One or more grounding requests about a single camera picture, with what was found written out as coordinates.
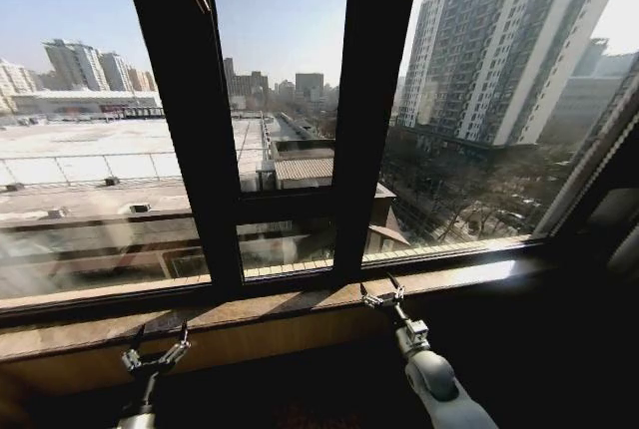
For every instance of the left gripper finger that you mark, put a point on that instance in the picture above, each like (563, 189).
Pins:
(132, 359)
(174, 352)

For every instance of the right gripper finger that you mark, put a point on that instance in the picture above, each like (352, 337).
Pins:
(372, 299)
(398, 293)

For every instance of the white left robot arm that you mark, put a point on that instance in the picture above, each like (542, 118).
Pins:
(136, 420)

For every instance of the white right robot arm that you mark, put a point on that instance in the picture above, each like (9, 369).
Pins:
(434, 379)

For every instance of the brown stone window sill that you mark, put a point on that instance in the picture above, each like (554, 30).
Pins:
(299, 300)

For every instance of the wooden panel under sill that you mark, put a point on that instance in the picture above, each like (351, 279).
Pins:
(249, 345)

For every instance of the low flat-roofed building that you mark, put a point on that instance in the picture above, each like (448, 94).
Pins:
(80, 142)

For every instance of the tall grey high-rise building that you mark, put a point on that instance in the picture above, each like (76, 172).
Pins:
(499, 50)

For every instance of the pale distant tower blocks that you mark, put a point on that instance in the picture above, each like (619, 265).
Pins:
(80, 66)

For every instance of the dark window frame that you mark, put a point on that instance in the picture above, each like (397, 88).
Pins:
(199, 149)

